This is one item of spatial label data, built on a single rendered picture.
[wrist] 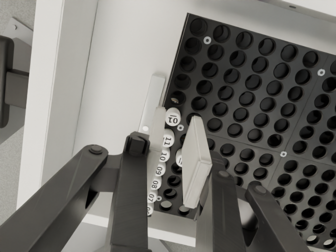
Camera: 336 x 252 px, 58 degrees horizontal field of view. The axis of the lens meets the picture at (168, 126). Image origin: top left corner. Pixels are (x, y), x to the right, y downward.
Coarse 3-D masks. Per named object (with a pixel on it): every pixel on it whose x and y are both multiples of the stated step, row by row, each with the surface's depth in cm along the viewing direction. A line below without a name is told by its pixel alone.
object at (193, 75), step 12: (192, 36) 23; (204, 36) 23; (180, 48) 23; (204, 48) 23; (180, 60) 23; (180, 72) 24; (192, 72) 24; (192, 84) 24; (168, 96) 24; (168, 108) 25; (180, 108) 25; (180, 120) 25; (156, 204) 28
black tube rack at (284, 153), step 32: (224, 32) 25; (256, 32) 25; (192, 64) 26; (224, 64) 23; (256, 64) 26; (288, 64) 23; (320, 64) 23; (192, 96) 24; (224, 96) 27; (256, 96) 24; (288, 96) 27; (320, 96) 28; (224, 128) 25; (256, 128) 25; (288, 128) 25; (320, 128) 25; (224, 160) 30; (256, 160) 26; (288, 160) 26; (320, 160) 26; (160, 192) 28; (288, 192) 28; (320, 192) 28; (320, 224) 33
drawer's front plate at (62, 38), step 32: (64, 0) 19; (96, 0) 27; (64, 32) 21; (32, 64) 21; (64, 64) 23; (32, 96) 22; (64, 96) 25; (32, 128) 23; (64, 128) 28; (32, 160) 24; (64, 160) 31; (32, 192) 25
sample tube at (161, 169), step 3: (159, 162) 26; (162, 162) 26; (159, 165) 25; (162, 165) 26; (159, 168) 26; (162, 168) 26; (156, 171) 26; (159, 171) 26; (162, 171) 26; (156, 174) 26; (159, 174) 26
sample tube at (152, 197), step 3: (156, 189) 27; (150, 192) 26; (153, 192) 27; (156, 192) 27; (147, 195) 27; (150, 195) 27; (153, 195) 27; (156, 195) 27; (147, 198) 27; (150, 198) 27; (153, 198) 27; (147, 201) 27; (150, 201) 27; (153, 201) 27
